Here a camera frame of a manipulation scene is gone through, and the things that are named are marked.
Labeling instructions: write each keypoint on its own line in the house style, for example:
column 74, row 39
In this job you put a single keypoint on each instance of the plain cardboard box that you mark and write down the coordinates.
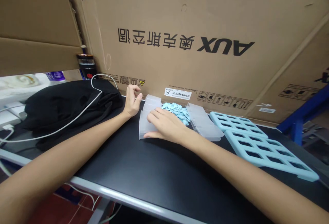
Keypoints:
column 33, row 15

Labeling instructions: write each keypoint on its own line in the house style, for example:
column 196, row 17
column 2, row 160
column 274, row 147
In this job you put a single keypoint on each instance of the large printed cardboard box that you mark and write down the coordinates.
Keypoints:
column 180, row 10

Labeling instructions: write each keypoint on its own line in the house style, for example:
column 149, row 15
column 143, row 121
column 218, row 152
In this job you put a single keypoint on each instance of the white power adapter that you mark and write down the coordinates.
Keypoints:
column 10, row 114

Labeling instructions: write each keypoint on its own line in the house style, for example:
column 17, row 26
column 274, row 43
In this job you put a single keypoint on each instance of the stack of translucent plastic sheets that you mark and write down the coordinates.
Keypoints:
column 145, row 126
column 205, row 125

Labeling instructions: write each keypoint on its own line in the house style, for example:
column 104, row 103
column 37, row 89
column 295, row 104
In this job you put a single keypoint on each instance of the cardboard box with handling symbols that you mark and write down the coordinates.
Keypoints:
column 306, row 62

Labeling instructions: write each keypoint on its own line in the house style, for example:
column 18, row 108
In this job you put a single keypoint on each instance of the black cloth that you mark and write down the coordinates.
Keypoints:
column 64, row 105

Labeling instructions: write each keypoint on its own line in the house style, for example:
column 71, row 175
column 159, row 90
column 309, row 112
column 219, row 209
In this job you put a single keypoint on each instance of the person's right hand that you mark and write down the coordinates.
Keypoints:
column 171, row 126

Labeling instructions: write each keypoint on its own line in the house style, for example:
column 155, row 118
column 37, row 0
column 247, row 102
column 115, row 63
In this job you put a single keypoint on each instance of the light blue grid panel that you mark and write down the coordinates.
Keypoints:
column 270, row 154
column 237, row 125

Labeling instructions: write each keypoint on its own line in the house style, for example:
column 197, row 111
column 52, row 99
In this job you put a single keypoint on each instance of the purple labelled packet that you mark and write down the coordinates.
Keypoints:
column 55, row 76

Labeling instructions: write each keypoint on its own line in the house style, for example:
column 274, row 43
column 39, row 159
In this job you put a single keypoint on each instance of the person's left hand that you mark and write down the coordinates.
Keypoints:
column 131, row 104

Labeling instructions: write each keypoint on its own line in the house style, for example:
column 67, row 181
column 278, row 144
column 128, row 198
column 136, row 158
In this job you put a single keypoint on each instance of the pile of light blue clips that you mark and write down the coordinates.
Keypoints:
column 181, row 112

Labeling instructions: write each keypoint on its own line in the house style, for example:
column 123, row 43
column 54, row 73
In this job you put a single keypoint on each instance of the blue metal frame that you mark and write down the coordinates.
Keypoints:
column 306, row 113

